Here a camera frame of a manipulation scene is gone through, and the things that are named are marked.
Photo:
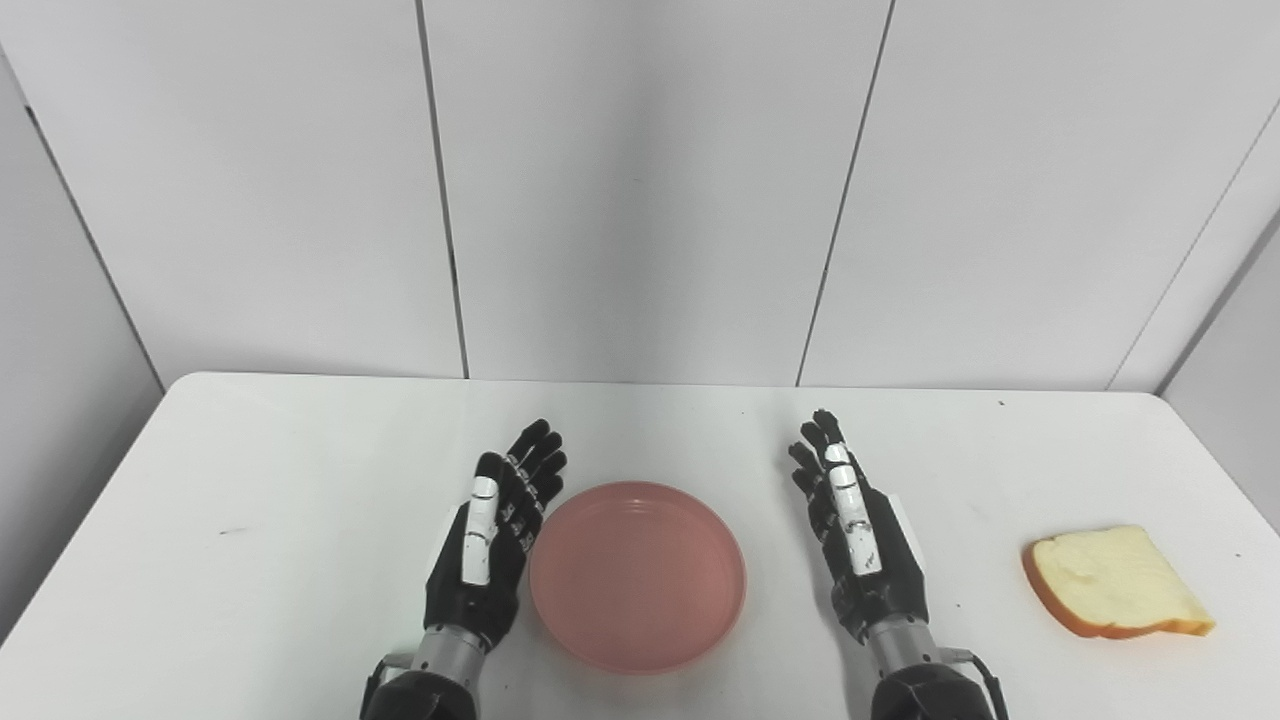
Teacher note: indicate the pink round plate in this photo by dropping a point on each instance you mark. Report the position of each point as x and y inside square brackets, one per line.
[638, 578]

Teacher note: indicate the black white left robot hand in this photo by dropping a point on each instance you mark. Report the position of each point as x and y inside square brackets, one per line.
[470, 600]

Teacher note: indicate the slice of bread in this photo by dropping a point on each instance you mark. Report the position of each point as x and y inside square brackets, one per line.
[1110, 580]

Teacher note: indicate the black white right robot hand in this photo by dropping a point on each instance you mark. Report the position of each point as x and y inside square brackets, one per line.
[880, 580]

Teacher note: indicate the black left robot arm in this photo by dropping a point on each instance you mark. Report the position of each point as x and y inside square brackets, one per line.
[430, 685]

